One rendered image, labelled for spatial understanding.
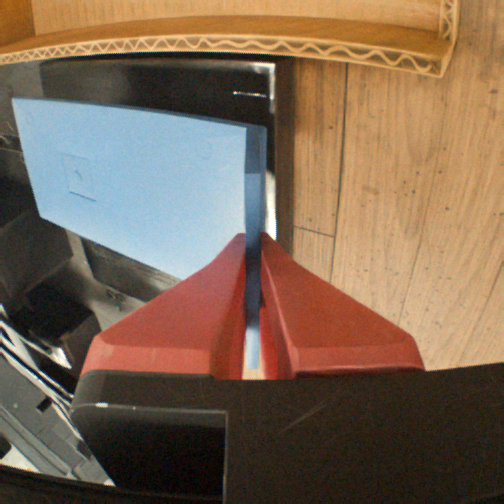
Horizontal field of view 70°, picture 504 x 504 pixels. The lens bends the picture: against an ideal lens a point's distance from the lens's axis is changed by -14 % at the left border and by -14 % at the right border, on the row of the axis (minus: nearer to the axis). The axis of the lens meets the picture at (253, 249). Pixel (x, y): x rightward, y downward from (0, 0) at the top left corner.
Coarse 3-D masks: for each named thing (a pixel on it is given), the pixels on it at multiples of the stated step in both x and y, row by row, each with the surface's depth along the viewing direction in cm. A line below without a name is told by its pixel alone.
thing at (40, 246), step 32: (0, 192) 32; (32, 192) 31; (0, 224) 28; (32, 224) 30; (0, 256) 28; (32, 256) 31; (64, 256) 34; (32, 288) 42; (64, 320) 38; (96, 320) 40
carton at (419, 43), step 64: (0, 0) 18; (64, 0) 19; (128, 0) 17; (192, 0) 16; (256, 0) 15; (320, 0) 14; (384, 0) 12; (448, 0) 9; (0, 64) 15; (384, 64) 8
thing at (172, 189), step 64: (64, 128) 16; (128, 128) 14; (192, 128) 12; (256, 128) 11; (64, 192) 18; (128, 192) 16; (192, 192) 14; (256, 192) 9; (192, 256) 16; (256, 256) 10; (256, 320) 12
